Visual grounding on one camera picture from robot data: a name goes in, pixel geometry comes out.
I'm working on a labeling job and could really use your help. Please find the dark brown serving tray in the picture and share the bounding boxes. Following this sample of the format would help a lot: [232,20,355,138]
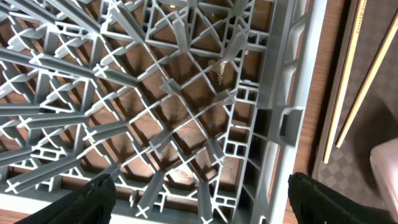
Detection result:
[312,0,397,214]

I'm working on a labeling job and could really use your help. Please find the left wooden chopstick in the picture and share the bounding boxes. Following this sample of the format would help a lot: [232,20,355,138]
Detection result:
[323,0,367,164]

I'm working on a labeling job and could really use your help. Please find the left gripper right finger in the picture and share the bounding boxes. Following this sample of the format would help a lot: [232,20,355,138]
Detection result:
[288,172,395,224]

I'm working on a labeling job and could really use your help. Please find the pink bowl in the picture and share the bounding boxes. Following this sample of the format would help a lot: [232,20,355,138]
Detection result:
[370,138,397,222]

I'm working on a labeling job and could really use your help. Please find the right wooden chopstick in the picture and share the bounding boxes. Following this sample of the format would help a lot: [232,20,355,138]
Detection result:
[336,12,397,148]

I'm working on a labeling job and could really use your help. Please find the wooden chopstick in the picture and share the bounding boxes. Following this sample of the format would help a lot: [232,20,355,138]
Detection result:
[336,12,397,148]
[323,0,367,164]

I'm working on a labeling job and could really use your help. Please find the grey plastic dish rack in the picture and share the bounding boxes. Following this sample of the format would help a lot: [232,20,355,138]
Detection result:
[1,0,326,223]

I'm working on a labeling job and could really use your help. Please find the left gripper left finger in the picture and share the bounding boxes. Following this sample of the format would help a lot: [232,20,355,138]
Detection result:
[18,174,116,224]

